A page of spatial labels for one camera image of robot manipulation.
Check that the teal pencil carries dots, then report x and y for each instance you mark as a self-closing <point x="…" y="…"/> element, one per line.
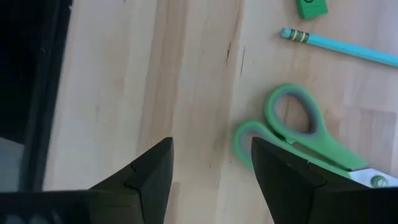
<point x="342" y="48"/>

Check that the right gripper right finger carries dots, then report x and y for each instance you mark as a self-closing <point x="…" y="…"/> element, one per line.
<point x="280" y="186"/>

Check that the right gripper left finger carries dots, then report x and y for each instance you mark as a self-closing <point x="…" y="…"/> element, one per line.
<point x="155" y="186"/>

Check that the green eraser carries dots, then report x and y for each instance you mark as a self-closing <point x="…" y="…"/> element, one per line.
<point x="311" y="9"/>

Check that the black metal table frame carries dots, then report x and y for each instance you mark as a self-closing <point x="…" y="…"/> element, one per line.
<point x="37" y="93"/>

